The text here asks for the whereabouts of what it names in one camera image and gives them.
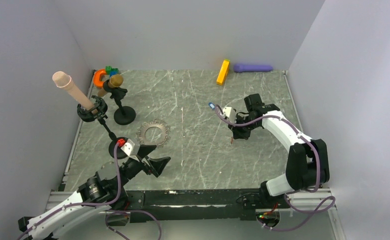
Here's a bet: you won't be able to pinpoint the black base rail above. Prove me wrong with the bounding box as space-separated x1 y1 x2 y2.
112 188 289 223

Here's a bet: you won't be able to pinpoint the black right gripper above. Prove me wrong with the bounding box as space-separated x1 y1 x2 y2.
228 114 260 140

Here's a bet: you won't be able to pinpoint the black round stand base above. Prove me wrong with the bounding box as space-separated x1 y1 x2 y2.
108 137 128 160

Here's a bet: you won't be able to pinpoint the purple cylinder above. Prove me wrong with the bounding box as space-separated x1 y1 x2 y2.
233 63 274 73

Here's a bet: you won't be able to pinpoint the black short microphone stand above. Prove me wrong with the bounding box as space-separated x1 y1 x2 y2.
103 80 136 126

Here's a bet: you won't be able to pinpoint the green blue toy bricks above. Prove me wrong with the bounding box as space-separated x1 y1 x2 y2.
105 65 119 77

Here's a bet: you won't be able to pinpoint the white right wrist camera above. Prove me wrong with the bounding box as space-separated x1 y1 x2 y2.
222 106 237 124

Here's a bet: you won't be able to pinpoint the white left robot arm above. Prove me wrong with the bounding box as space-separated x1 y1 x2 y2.
18 143 171 240

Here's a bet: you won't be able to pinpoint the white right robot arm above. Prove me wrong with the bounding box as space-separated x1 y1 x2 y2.
222 93 330 208

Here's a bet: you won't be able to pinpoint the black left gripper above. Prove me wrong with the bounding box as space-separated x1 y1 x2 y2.
113 144 171 190

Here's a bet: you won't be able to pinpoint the metal disc with keyrings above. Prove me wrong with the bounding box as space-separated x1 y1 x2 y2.
135 119 171 148

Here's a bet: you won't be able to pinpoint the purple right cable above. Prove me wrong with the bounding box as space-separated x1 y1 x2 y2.
214 104 336 233

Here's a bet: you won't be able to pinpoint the yellow block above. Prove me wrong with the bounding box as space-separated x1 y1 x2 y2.
216 59 230 86

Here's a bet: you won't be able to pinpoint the orange horseshoe toy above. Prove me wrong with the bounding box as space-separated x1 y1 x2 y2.
92 69 107 88

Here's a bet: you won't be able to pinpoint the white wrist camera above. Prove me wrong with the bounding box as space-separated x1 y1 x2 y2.
116 138 139 158
222 106 237 124

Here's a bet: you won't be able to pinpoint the gold microphone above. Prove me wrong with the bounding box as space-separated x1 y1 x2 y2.
97 74 124 97

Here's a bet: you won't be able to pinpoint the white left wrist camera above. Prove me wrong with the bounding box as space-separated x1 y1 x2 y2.
116 138 139 158

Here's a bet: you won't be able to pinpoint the blue tag key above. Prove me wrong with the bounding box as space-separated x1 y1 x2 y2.
208 102 215 110

